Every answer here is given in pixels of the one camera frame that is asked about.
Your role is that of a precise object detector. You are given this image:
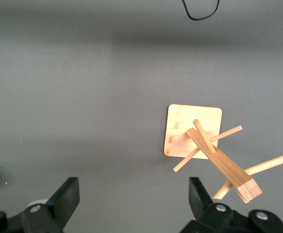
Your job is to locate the thin black looped cable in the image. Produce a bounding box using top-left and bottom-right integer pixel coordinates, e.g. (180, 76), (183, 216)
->
(182, 0), (221, 21)

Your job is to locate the dark grey table cover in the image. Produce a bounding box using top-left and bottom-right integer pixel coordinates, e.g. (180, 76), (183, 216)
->
(0, 0), (283, 233)

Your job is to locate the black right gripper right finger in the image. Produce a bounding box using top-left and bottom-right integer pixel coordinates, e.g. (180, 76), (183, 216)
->
(180, 177), (283, 233)

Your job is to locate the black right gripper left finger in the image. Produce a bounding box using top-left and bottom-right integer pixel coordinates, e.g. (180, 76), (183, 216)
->
(0, 177), (81, 233)

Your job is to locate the wooden mug tree stand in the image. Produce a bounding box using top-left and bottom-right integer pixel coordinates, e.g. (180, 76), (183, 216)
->
(164, 104), (283, 204)

